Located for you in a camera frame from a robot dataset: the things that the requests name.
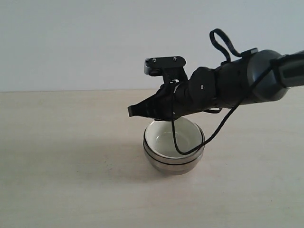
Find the patterned steel bowl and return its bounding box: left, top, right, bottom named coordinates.
left=142, top=123, right=205, bottom=166

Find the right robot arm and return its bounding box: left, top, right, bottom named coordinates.
left=128, top=49, right=304, bottom=121

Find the large plain steel bowl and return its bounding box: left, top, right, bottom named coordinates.
left=143, top=142, right=204, bottom=176

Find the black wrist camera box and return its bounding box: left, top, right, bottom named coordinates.
left=143, top=56, right=188, bottom=83

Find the black camera cable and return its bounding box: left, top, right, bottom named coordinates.
left=170, top=28, right=304, bottom=154

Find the cream ceramic bowl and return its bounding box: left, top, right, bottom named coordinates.
left=144, top=117, right=204, bottom=158

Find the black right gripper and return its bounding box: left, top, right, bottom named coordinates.
left=128, top=66, right=220, bottom=120

